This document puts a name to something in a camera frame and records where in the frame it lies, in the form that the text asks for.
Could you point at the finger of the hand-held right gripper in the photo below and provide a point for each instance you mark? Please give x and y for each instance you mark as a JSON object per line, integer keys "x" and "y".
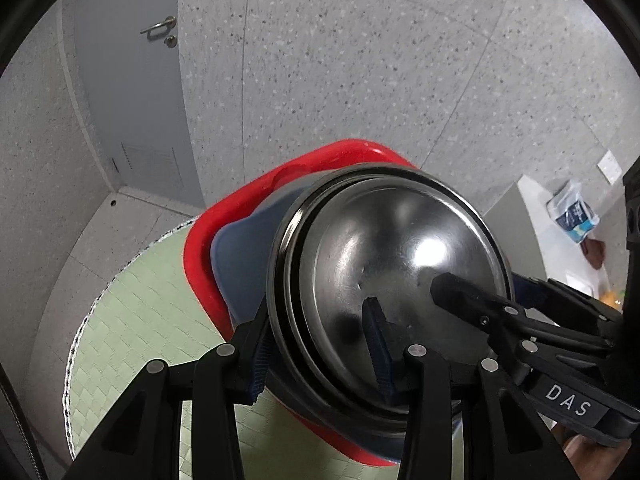
{"x": 465, "y": 297}
{"x": 565, "y": 302}

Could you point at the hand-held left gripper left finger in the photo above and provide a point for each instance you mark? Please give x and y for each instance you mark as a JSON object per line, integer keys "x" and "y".
{"x": 260, "y": 360}

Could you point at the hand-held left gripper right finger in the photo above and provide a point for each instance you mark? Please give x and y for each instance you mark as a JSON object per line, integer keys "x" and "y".
{"x": 378, "y": 350}

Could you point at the large steel bowl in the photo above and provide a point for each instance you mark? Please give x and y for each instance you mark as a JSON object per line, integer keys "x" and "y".
{"x": 276, "y": 285}

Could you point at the ribbed steel bowl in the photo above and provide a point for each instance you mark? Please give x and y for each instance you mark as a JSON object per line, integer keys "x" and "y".
{"x": 294, "y": 280}

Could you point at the red plastic basin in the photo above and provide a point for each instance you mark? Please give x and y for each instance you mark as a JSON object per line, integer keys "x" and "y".
{"x": 220, "y": 220}

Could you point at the person's right hand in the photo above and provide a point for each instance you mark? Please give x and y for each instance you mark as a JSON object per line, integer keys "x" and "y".
{"x": 590, "y": 460}

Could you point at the orange cup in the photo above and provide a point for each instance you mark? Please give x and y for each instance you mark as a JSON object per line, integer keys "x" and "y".
{"x": 608, "y": 298}

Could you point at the brown cloth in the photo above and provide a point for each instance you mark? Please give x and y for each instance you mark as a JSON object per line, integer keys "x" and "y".
{"x": 595, "y": 254}

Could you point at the white vanity counter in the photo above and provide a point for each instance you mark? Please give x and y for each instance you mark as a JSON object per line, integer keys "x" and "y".
{"x": 530, "y": 220}

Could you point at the blue tissue pack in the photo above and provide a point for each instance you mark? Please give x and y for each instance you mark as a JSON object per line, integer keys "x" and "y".
{"x": 572, "y": 210}

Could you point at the white lace tablecloth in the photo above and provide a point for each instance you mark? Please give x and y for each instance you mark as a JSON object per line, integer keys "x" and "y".
{"x": 150, "y": 310}

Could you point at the door vent grille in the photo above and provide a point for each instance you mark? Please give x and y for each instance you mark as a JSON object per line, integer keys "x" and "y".
{"x": 150, "y": 165}

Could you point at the grey door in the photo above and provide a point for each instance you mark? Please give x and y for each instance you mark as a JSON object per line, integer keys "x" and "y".
{"x": 125, "y": 85}

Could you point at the white wall socket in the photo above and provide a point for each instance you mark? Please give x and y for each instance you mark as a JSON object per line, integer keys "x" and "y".
{"x": 611, "y": 166}

